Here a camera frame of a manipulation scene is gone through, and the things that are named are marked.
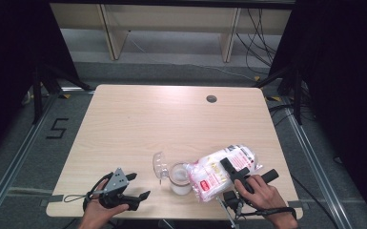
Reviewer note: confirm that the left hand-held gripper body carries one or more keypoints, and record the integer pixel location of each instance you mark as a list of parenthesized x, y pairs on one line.
[(118, 182)]

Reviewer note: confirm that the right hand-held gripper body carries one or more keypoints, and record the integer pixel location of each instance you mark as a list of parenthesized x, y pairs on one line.
[(232, 200)]

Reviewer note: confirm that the red white sugar bag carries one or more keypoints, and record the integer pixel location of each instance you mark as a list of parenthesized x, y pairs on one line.
[(211, 178)]

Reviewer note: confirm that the clear glass jar hinged lid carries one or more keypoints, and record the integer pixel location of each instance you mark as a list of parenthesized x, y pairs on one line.
[(160, 165)]

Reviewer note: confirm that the white granulated sugar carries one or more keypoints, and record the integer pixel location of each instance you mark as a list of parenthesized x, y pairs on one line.
[(180, 184)]

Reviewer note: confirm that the person's right hand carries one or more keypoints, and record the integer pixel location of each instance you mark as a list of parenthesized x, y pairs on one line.
[(263, 197)]

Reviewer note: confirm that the person's left hand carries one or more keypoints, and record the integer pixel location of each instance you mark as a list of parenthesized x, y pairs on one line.
[(95, 212)]

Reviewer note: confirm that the grey tape strip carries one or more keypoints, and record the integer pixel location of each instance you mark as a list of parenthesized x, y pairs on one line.
[(55, 198), (298, 204)]

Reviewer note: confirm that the yellow black tape marker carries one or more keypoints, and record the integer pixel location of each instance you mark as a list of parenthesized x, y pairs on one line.
[(257, 78), (274, 98)]

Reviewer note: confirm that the black metal stand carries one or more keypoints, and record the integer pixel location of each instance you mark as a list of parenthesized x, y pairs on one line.
[(297, 101), (37, 95)]

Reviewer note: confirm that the black curtain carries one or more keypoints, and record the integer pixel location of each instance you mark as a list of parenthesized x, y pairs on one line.
[(346, 79), (6, 63)]

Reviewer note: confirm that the light wooden shelf unit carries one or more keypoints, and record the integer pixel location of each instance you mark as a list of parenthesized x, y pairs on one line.
[(171, 19)]

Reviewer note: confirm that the long aluminium floor rail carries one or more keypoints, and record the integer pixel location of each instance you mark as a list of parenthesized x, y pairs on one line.
[(313, 162), (20, 152)]

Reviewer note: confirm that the short aluminium floor rail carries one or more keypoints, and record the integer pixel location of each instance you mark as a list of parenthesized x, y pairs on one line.
[(76, 90)]

